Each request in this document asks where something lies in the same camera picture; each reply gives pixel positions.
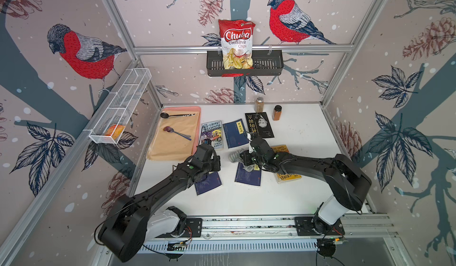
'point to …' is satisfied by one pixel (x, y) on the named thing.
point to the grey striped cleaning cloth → (235, 156)
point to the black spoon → (165, 115)
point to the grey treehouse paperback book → (212, 130)
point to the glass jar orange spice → (276, 113)
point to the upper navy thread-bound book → (236, 133)
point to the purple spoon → (170, 129)
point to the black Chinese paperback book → (258, 123)
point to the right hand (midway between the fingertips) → (239, 154)
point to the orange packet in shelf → (114, 131)
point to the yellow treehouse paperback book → (280, 177)
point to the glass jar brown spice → (259, 104)
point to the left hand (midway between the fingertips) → (221, 157)
